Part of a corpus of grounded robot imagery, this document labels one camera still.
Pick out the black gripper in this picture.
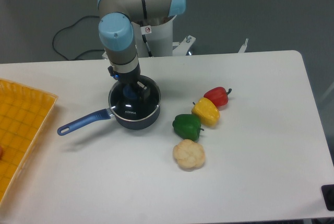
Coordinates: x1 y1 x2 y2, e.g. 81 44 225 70
108 66 151 100

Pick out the glass lid blue knob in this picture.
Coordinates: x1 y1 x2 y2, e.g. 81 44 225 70
109 76 161 121

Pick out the dark blue saucepan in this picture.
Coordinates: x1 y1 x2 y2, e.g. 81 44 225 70
57 75 162 131

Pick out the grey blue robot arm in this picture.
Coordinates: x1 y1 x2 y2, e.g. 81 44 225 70
97 0 186 88

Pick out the green bell pepper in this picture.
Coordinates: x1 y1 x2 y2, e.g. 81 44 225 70
172 114 203 142

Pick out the yellow bell pepper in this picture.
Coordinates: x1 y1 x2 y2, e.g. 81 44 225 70
192 97 220 127

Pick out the red bell pepper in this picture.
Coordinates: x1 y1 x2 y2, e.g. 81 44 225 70
204 87 232 108

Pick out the yellow woven basket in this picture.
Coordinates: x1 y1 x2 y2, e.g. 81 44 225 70
1 78 58 203

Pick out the black table corner device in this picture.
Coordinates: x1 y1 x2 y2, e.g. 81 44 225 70
321 184 334 211

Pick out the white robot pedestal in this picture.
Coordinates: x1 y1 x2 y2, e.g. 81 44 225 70
101 15 197 60

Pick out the black floor cable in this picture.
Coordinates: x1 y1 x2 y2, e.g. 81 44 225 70
52 15 105 61

